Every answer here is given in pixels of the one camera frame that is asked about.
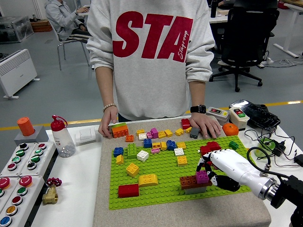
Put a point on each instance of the flat light pink brick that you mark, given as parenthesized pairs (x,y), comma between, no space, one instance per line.
(155,151)

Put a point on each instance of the person's right forearm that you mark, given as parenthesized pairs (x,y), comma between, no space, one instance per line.
(106,88)

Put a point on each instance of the black plug adapter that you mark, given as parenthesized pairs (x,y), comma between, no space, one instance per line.
(280,147)

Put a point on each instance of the small white toy brick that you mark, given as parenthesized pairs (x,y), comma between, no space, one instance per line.
(142,137)

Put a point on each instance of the person's left hand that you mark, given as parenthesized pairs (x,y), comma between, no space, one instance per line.
(203,123)

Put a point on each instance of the clear storage crate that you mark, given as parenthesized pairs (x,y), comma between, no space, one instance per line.
(14,29)

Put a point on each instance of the curved yellow toy brick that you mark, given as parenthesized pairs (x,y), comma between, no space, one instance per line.
(148,180)

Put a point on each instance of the blue toy brick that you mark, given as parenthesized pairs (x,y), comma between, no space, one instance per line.
(118,152)
(171,145)
(148,143)

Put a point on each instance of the white chair metal legs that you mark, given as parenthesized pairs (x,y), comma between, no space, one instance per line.
(54,33)

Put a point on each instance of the large red toy brick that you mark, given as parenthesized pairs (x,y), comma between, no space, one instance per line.
(128,191)

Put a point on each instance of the white red-green button box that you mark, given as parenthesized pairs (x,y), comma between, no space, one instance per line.
(239,118)

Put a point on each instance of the grey long toy brick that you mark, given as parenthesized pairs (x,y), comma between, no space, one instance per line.
(195,190)

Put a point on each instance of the white four-button control box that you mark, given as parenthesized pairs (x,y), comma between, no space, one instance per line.
(16,159)
(35,158)

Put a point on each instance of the green studded baseplate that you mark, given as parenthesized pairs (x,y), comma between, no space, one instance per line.
(163,196)

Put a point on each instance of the seated person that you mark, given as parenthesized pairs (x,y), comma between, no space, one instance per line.
(59,19)

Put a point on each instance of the person's right hand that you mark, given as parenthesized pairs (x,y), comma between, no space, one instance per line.
(107,120)

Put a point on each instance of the white emergency-stop button box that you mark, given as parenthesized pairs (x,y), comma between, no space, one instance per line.
(4,183)
(21,191)

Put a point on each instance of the black smartwatch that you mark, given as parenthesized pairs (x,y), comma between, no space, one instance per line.
(200,109)

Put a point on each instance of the clear bottle red cap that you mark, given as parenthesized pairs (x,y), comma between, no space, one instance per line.
(62,139)

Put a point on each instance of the dark green toy brick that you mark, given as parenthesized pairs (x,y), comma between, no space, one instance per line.
(234,145)

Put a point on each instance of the white panel heater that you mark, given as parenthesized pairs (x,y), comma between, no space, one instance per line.
(16,71)

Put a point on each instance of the small orange toy brick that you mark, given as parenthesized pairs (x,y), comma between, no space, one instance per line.
(129,138)

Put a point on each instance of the lime flat toy brick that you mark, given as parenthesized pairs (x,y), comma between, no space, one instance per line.
(118,125)

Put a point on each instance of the small black box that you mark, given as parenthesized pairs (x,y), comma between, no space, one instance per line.
(299,160)

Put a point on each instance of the tall lime toy brick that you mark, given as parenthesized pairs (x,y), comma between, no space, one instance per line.
(132,151)

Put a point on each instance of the black bottle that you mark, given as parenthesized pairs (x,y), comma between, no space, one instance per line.
(213,9)

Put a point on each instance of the black office chair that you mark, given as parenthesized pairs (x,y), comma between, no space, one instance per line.
(246,30)

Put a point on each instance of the white wall switch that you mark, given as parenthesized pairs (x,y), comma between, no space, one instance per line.
(85,136)

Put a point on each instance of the orange fruit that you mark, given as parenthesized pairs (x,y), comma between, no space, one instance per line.
(230,129)

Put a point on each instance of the small light pink brick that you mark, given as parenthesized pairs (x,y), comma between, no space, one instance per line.
(149,135)

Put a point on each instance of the white desk wooden top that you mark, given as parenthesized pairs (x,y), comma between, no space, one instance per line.
(291,28)

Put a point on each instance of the black handheld controller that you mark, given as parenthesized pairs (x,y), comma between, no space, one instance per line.
(255,113)

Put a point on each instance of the tall red toy brick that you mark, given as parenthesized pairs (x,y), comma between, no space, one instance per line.
(185,123)

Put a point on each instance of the grey-brown mat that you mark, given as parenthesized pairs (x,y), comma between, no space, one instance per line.
(180,217)

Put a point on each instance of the small yellow toy brick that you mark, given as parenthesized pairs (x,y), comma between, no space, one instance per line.
(179,132)
(181,145)
(156,145)
(188,130)
(168,133)
(162,134)
(163,145)
(119,159)
(140,132)

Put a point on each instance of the large orange toy brick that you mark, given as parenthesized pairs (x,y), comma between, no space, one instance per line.
(120,133)

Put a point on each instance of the tall magenta toy brick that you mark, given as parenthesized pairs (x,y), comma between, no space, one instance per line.
(154,133)

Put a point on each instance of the wooden crate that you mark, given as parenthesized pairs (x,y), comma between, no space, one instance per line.
(42,26)

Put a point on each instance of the orange cylinder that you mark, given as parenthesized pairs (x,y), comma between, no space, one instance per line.
(25,127)

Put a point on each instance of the person's left forearm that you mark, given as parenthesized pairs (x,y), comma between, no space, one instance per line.
(197,94)

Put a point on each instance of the green plastic cup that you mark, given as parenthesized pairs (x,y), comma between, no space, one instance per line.
(261,151)

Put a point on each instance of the brown toy brick slab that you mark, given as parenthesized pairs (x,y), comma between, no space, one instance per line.
(187,182)

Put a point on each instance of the curved red toy brick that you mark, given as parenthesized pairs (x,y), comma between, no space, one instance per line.
(213,145)

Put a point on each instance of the grey two-button switch box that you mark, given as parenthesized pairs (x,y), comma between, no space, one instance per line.
(217,112)

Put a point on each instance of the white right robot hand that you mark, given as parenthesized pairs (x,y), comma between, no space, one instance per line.
(234,165)

